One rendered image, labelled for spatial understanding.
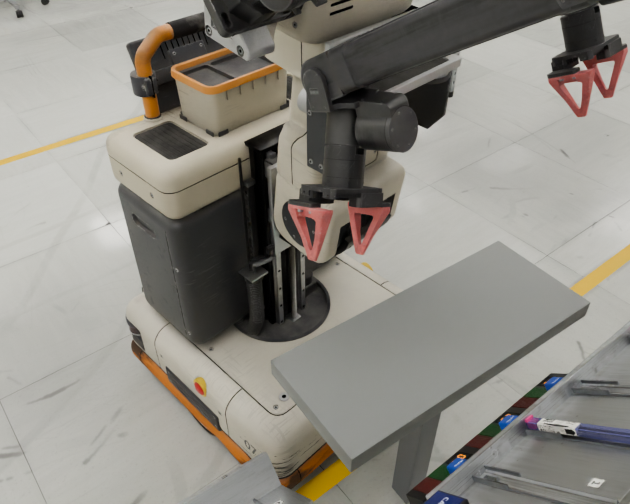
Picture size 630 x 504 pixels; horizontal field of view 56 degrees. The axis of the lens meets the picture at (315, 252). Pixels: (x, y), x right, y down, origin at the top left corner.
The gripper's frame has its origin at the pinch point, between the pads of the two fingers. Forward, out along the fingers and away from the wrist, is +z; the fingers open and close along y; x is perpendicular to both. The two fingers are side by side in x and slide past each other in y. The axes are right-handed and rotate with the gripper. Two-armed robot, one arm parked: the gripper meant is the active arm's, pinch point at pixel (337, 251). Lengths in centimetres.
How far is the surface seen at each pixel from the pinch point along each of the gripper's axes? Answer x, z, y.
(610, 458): -36.4, 18.1, 9.1
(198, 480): 60, 73, 19
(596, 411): -30.9, 17.6, 19.5
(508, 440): -23.2, 22.5, 11.4
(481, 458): -22.2, 23.8, 6.5
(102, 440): 87, 69, 6
